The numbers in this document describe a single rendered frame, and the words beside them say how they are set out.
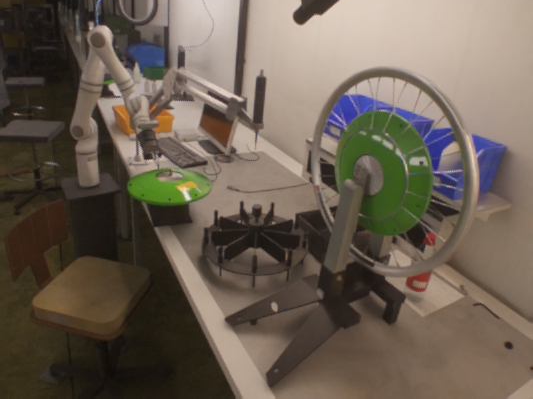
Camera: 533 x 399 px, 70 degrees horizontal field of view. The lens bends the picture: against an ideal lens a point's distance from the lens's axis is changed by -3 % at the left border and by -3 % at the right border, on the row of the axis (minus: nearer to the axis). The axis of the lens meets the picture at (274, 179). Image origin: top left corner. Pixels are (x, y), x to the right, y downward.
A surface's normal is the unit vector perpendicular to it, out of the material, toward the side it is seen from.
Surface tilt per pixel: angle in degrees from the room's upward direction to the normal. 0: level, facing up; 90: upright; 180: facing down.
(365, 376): 0
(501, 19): 90
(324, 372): 0
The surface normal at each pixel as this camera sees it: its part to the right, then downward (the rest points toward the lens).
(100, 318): 0.10, -0.91
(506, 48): -0.87, 0.11
